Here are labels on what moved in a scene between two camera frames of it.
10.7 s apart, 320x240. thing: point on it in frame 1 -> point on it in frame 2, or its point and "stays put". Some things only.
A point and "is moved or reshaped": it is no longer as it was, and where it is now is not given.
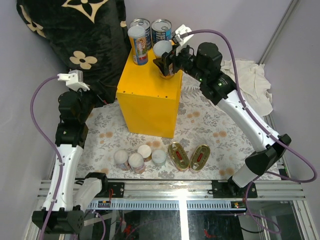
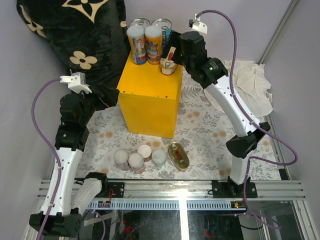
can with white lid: [120, 157] stays put
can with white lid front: [136, 162] stays put
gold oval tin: [199, 154] is moved or reshaped
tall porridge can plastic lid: [138, 39] stays put
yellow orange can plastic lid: [162, 47] -> [153, 31]
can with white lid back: [145, 151] stays put
